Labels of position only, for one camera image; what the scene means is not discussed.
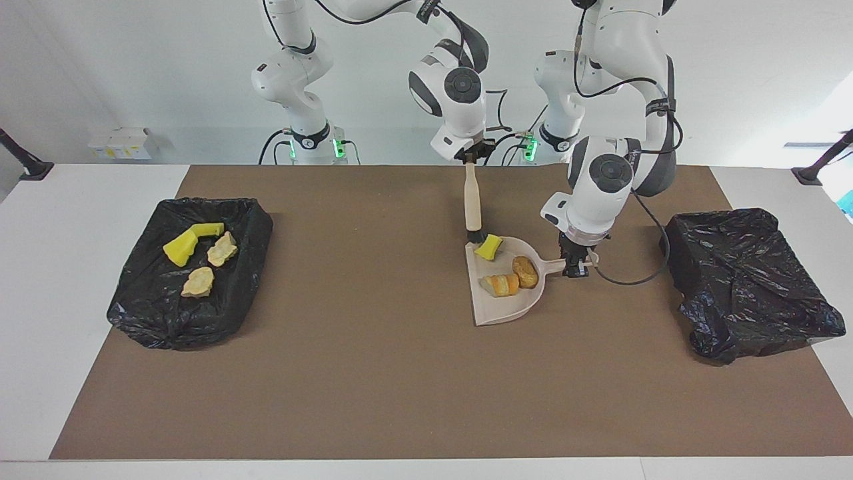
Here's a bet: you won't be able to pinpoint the brown toy nugget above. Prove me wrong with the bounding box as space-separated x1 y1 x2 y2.
512 256 539 289

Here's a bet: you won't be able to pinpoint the beige hand brush black bristles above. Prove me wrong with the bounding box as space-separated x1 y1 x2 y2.
464 162 486 246

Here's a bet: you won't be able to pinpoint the orange striped toy croissant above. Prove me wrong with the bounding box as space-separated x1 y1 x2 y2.
480 273 520 298

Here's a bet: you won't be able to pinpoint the beige plastic dustpan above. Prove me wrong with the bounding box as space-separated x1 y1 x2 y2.
464 235 599 327

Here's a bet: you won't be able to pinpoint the beige toy bread piece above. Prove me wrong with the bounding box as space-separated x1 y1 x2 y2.
207 231 239 267
181 267 215 298

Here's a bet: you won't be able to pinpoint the green and yellow sponge piece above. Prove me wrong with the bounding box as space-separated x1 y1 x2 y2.
163 230 199 267

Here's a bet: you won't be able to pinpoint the black bag lined bin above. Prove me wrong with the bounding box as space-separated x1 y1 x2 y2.
658 208 847 366
107 197 274 351

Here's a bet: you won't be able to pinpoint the brown table mat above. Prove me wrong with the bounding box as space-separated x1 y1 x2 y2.
49 165 853 461

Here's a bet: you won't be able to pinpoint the black base cable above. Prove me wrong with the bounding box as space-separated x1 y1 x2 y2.
483 103 548 165
259 129 294 165

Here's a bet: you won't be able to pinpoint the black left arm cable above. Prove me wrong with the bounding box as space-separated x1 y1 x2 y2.
572 5 684 287

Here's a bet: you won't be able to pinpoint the black camera stand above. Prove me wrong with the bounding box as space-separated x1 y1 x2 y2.
791 130 853 186
0 127 54 182

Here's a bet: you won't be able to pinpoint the white wall socket box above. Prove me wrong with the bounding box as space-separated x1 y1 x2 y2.
88 128 159 161

